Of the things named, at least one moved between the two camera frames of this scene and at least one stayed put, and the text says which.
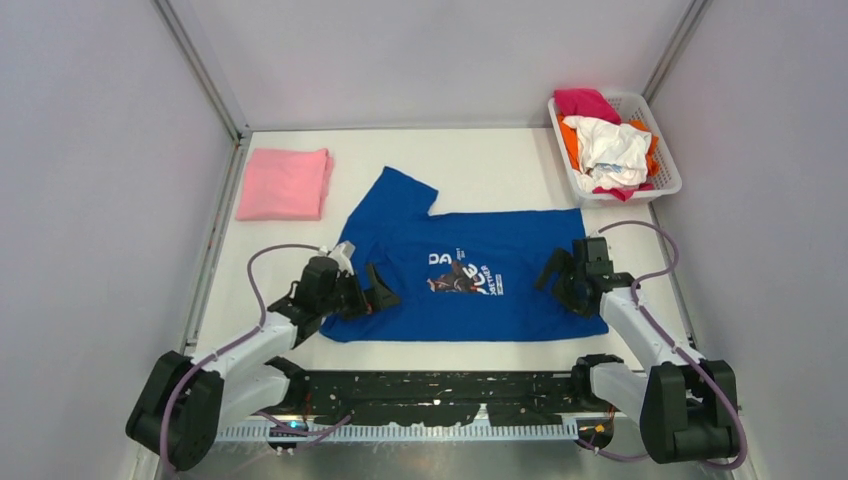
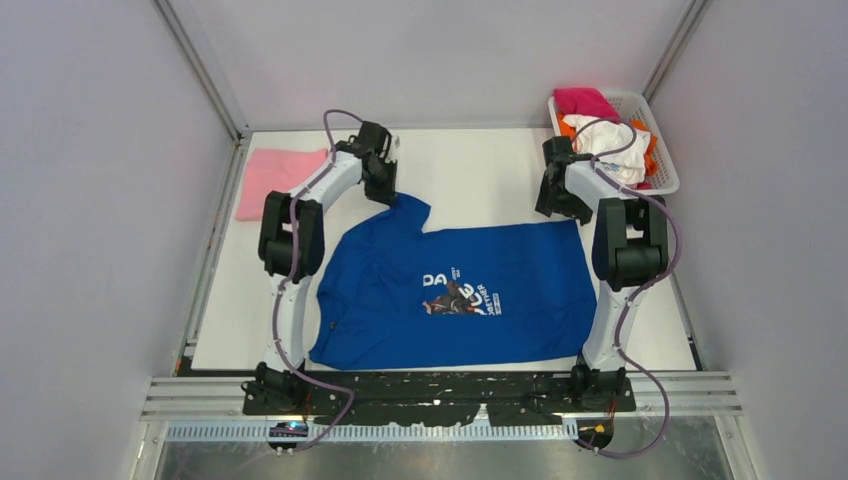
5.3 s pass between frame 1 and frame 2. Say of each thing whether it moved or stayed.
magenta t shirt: stayed
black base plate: stayed
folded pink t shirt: stayed
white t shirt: stayed
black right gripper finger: moved
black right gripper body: moved
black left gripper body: moved
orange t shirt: stayed
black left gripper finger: moved
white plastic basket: stayed
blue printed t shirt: moved
